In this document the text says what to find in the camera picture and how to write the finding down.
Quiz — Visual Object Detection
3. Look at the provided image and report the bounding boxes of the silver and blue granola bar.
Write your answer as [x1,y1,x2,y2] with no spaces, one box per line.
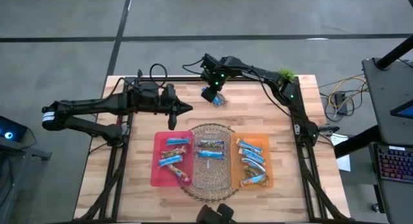
[241,158,267,173]

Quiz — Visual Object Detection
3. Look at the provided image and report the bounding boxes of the black pole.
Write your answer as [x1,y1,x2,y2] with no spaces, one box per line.
[376,35,413,70]

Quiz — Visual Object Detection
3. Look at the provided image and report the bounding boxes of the yellow cable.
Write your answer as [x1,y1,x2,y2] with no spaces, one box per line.
[327,76,367,110]

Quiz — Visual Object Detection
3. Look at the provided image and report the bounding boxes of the clear plastic bin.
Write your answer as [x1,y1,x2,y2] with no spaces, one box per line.
[192,129,232,190]

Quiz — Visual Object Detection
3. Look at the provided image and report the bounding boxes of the black aluminium frame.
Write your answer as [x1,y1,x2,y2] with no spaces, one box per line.
[74,74,352,223]

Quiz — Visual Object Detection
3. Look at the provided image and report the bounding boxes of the small green potted plant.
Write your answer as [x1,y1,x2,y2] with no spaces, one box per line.
[277,68,296,86]

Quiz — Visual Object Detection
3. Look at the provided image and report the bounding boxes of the black power adapter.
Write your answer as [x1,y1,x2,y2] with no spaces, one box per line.
[334,92,348,116]

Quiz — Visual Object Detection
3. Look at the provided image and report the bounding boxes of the black desk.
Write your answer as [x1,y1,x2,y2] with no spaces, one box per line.
[334,57,413,224]

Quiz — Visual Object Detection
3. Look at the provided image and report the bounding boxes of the black screen with blue display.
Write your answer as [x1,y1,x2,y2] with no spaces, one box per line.
[389,99,413,120]

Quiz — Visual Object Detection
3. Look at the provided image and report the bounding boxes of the backlit black keyboard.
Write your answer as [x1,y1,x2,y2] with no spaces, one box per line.
[376,145,413,183]

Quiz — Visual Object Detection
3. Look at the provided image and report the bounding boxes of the black computer with blue light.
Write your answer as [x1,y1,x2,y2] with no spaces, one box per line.
[0,116,28,143]

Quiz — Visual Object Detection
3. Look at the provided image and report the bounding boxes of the white paper sheet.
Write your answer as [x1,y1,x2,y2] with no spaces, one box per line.
[330,133,352,172]

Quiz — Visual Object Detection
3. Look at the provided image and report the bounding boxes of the pink translucent plastic bin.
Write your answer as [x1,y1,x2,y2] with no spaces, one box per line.
[150,130,196,187]

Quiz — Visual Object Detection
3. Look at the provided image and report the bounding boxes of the green Chewy granola bar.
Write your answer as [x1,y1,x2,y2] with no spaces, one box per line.
[166,164,192,183]
[243,165,264,178]
[160,145,188,159]
[197,139,226,150]

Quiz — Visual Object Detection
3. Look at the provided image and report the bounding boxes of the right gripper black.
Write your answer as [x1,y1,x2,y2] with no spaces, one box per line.
[201,53,232,103]

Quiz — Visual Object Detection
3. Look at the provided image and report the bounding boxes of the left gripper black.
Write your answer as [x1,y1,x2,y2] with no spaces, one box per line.
[134,81,194,131]

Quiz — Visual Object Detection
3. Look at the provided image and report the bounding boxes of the grey metal stand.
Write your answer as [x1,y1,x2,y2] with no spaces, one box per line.
[0,141,52,224]

